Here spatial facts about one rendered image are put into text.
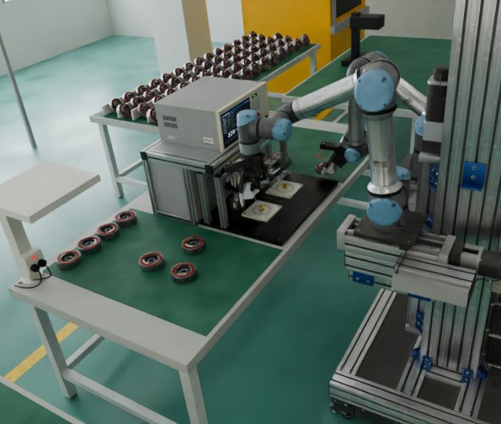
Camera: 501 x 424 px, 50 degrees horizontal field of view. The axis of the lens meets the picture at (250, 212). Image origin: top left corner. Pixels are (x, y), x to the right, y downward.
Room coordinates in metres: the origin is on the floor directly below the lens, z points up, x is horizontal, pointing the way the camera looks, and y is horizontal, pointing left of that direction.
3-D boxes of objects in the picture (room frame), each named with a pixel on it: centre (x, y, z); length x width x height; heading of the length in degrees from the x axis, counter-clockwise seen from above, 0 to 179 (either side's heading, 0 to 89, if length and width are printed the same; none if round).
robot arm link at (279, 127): (1.78, -0.12, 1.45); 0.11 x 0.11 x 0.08; 65
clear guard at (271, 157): (2.32, -0.05, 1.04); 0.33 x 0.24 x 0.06; 55
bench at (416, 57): (4.49, -1.32, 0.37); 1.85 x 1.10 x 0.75; 145
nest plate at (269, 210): (2.33, -0.06, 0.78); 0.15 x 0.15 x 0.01; 55
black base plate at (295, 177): (2.44, -0.12, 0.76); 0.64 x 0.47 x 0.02; 145
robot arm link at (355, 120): (2.39, -0.54, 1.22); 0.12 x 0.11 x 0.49; 46
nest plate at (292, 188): (2.53, -0.20, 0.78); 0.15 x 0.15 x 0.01; 55
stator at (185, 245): (2.10, 0.28, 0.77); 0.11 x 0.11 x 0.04
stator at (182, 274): (1.90, 0.32, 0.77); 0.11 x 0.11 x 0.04
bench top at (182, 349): (2.57, 0.07, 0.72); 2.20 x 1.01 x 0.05; 145
